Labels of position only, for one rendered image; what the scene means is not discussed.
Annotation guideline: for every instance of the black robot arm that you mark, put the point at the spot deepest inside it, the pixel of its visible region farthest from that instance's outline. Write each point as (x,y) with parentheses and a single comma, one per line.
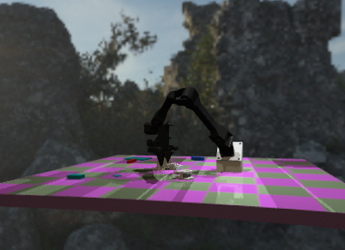
(190,99)

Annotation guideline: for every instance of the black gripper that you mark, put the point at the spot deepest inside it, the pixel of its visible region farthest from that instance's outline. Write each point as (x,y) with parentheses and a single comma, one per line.
(163,144)

